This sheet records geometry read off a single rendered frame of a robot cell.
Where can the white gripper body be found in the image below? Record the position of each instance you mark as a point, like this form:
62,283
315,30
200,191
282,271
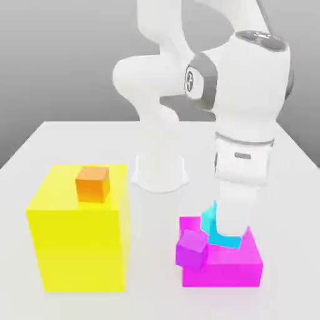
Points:
236,207

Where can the small cyan cube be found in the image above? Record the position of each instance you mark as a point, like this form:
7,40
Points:
221,242

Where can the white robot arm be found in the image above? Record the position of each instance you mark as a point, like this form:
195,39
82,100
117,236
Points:
245,95

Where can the small purple cube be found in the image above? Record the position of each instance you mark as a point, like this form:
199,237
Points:
190,255

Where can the small orange cube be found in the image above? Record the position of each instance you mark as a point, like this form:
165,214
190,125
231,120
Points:
92,186

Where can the large magenta box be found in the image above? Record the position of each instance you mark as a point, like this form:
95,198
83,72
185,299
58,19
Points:
230,271

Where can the large yellow box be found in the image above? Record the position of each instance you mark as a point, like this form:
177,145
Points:
80,250

